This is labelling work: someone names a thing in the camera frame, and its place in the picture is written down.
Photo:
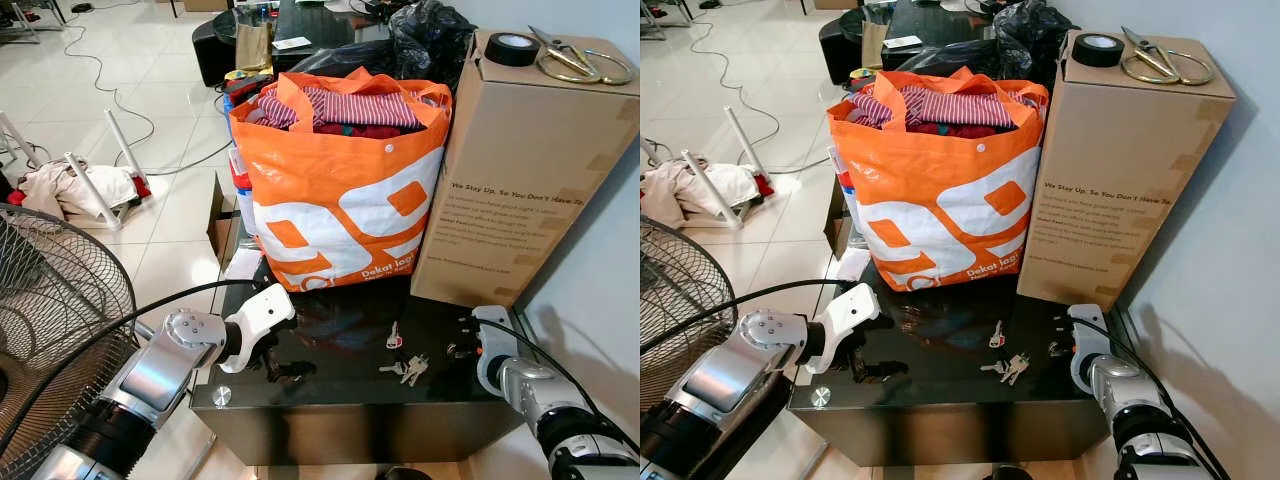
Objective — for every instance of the silver key bunch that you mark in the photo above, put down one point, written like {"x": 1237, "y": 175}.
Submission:
{"x": 410, "y": 370}
{"x": 1012, "y": 368}

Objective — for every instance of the orange white shopping bag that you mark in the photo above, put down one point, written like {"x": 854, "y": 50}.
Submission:
{"x": 940, "y": 175}
{"x": 340, "y": 175}

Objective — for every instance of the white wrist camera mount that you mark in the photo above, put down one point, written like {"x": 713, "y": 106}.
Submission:
{"x": 268, "y": 305}
{"x": 492, "y": 325}
{"x": 1086, "y": 325}
{"x": 852, "y": 305}

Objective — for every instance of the black tape roll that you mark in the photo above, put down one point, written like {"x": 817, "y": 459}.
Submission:
{"x": 1080, "y": 53}
{"x": 492, "y": 53}

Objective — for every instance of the white paper sheet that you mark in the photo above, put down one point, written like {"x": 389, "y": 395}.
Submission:
{"x": 292, "y": 43}
{"x": 903, "y": 42}

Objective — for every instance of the black plastic rubbish bag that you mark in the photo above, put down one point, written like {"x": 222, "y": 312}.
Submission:
{"x": 430, "y": 40}
{"x": 1030, "y": 40}

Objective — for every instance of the brown paper bag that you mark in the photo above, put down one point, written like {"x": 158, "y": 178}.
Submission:
{"x": 252, "y": 45}
{"x": 875, "y": 45}

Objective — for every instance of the dark coffee table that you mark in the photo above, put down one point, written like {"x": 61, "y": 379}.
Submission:
{"x": 940, "y": 22}
{"x": 330, "y": 22}

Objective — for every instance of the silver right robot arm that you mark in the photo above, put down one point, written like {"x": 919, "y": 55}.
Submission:
{"x": 1125, "y": 388}
{"x": 540, "y": 395}

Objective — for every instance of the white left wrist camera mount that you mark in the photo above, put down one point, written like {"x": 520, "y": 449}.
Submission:
{"x": 852, "y": 305}
{"x": 268, "y": 305}

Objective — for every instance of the small key with red tag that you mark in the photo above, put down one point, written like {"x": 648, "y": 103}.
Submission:
{"x": 996, "y": 336}
{"x": 393, "y": 338}

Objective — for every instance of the white folding rack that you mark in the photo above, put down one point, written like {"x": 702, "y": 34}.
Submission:
{"x": 712, "y": 185}
{"x": 90, "y": 185}

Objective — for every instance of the small open cardboard box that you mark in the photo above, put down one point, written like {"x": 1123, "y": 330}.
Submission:
{"x": 837, "y": 230}
{"x": 222, "y": 235}

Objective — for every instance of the black glossy glass table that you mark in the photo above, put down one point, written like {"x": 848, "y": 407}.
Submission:
{"x": 950, "y": 430}
{"x": 350, "y": 430}

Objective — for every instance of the gold scissors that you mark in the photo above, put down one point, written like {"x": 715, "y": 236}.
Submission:
{"x": 1150, "y": 59}
{"x": 560, "y": 58}

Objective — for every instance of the tall brown cardboard box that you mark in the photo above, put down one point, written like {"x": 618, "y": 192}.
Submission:
{"x": 520, "y": 160}
{"x": 1120, "y": 160}

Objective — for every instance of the black leather stool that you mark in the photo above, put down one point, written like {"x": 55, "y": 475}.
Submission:
{"x": 212, "y": 55}
{"x": 838, "y": 55}

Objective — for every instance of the silver round table bolt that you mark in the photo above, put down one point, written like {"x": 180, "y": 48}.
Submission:
{"x": 222, "y": 395}
{"x": 821, "y": 396}

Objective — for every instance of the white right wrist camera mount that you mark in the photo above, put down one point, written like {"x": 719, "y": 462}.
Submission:
{"x": 492, "y": 325}
{"x": 1086, "y": 325}

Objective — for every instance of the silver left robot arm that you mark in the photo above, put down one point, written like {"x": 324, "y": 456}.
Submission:
{"x": 150, "y": 375}
{"x": 730, "y": 375}

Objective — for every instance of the cream crumpled cloth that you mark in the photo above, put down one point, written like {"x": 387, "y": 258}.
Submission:
{"x": 670, "y": 190}
{"x": 50, "y": 185}

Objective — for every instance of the red striped clothes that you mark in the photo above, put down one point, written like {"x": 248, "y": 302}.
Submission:
{"x": 955, "y": 108}
{"x": 360, "y": 108}

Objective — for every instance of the yellow tin can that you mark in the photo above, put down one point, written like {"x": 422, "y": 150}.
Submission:
{"x": 236, "y": 75}
{"x": 860, "y": 75}

